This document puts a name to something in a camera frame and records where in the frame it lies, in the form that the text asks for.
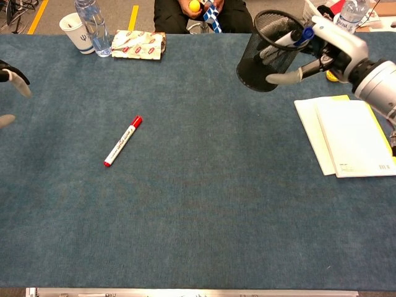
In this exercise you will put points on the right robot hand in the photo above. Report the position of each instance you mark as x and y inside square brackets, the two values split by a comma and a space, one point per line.
[346, 49]

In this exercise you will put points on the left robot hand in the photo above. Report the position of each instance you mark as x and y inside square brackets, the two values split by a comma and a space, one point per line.
[18, 79]

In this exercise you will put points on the black mesh pen cup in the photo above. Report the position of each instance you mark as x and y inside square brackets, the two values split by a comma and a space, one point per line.
[250, 71]

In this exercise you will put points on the red cap white marker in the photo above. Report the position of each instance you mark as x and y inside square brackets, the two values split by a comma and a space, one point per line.
[122, 142]

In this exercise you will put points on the blue capped white marker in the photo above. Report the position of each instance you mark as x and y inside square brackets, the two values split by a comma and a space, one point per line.
[283, 40]

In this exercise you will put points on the blue-labelled water bottle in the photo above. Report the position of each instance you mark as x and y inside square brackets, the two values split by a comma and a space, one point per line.
[352, 14]

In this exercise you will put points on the white plastic basket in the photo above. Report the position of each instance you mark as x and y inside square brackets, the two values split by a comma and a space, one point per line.
[309, 6]

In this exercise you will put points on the brown cardboard box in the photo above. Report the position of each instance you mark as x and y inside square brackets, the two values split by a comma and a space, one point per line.
[388, 7]

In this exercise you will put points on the black wheeled chair base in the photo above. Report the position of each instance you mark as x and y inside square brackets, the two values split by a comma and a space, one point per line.
[15, 10]

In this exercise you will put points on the white paper cup blue logo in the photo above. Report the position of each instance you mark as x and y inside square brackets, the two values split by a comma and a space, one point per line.
[79, 34]

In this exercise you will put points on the white paper sheet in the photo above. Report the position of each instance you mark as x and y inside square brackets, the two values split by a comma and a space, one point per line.
[311, 123]

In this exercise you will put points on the white notebook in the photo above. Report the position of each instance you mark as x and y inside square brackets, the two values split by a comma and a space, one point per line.
[349, 139]

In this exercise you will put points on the clear unlabelled water bottle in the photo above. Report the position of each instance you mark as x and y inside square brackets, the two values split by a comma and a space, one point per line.
[97, 31]

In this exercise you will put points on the crumpled red-printed paper bag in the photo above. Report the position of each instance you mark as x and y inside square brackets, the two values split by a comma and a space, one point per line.
[136, 44]

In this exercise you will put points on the blue white snake puzzle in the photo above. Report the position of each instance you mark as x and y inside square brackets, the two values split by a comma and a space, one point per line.
[213, 17]

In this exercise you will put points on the chrome stool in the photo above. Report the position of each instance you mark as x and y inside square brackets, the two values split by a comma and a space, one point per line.
[201, 28]

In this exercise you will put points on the yellow ball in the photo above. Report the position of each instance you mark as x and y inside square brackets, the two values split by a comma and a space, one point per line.
[194, 6]

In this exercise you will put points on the seated person in black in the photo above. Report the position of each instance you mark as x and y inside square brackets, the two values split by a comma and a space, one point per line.
[170, 18]

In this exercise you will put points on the blue felt table mat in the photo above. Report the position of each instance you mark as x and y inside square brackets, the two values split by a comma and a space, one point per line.
[185, 201]

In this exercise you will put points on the aluminium table edge rail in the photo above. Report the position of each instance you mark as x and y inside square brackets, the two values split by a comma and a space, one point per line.
[185, 292]

